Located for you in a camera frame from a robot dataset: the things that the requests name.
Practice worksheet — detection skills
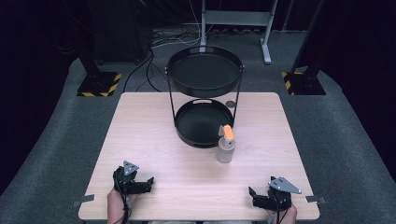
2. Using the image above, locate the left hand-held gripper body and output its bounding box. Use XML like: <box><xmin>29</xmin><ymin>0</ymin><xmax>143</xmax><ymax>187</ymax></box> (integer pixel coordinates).
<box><xmin>112</xmin><ymin>160</ymin><xmax>148</xmax><ymax>196</ymax></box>

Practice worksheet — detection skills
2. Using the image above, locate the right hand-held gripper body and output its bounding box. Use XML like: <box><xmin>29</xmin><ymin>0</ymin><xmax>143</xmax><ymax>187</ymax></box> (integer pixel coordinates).
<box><xmin>261</xmin><ymin>175</ymin><xmax>303</xmax><ymax>213</ymax></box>

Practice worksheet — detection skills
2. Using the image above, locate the black stand striped base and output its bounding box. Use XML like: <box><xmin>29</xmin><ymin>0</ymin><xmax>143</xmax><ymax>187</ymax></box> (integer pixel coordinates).
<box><xmin>76</xmin><ymin>0</ymin><xmax>123</xmax><ymax>98</ymax></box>
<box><xmin>280</xmin><ymin>0</ymin><xmax>328</xmax><ymax>96</ymax></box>

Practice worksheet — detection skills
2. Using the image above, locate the black floor cable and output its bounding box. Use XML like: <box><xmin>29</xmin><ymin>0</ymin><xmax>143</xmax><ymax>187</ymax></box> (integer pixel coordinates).
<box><xmin>145</xmin><ymin>59</ymin><xmax>167</xmax><ymax>93</ymax></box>
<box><xmin>122</xmin><ymin>46</ymin><xmax>156</xmax><ymax>93</ymax></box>

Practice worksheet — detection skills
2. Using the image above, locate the clear spray bottle orange trigger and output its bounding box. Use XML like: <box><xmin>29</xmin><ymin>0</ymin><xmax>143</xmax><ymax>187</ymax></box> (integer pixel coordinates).
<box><xmin>216</xmin><ymin>123</ymin><xmax>236</xmax><ymax>164</ymax></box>

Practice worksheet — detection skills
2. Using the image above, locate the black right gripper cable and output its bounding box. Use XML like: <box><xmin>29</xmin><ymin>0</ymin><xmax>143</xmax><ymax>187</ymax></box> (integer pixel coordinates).
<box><xmin>266</xmin><ymin>189</ymin><xmax>289</xmax><ymax>224</ymax></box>

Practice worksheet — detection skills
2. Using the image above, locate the person's left hand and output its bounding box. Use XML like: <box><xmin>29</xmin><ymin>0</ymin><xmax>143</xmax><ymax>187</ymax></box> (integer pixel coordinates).
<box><xmin>106</xmin><ymin>188</ymin><xmax>140</xmax><ymax>224</ymax></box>

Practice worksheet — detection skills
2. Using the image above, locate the black two-tier round tray rack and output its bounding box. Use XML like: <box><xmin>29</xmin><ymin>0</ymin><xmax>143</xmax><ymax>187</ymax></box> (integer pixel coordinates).
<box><xmin>164</xmin><ymin>45</ymin><xmax>245</xmax><ymax>149</ymax></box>

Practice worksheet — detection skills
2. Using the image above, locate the grey metal stand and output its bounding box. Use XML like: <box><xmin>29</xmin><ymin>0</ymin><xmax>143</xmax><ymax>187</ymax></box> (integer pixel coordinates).
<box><xmin>200</xmin><ymin>0</ymin><xmax>279</xmax><ymax>65</ymax></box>

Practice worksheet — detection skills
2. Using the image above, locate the white floor cable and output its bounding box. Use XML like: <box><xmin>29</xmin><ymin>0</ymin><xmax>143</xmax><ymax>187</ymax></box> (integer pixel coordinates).
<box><xmin>151</xmin><ymin>0</ymin><xmax>216</xmax><ymax>49</ymax></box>

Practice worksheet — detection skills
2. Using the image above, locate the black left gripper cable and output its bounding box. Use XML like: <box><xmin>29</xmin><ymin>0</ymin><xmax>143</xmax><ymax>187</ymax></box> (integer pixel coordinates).
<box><xmin>112</xmin><ymin>169</ymin><xmax>133</xmax><ymax>224</ymax></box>

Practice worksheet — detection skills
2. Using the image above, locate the grey table edge clip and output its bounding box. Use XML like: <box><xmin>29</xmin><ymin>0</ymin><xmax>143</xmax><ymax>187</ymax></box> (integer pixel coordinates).
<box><xmin>304</xmin><ymin>194</ymin><xmax>328</xmax><ymax>205</ymax></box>
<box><xmin>71</xmin><ymin>193</ymin><xmax>95</xmax><ymax>208</ymax></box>

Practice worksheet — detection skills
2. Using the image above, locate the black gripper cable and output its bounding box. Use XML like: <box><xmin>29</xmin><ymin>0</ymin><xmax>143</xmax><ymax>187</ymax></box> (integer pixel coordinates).
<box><xmin>112</xmin><ymin>169</ymin><xmax>133</xmax><ymax>224</ymax></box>
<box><xmin>266</xmin><ymin>189</ymin><xmax>289</xmax><ymax>224</ymax></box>

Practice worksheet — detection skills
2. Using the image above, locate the person's right hand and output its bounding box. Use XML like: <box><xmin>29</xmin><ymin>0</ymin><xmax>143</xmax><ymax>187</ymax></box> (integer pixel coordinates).
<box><xmin>264</xmin><ymin>203</ymin><xmax>299</xmax><ymax>224</ymax></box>

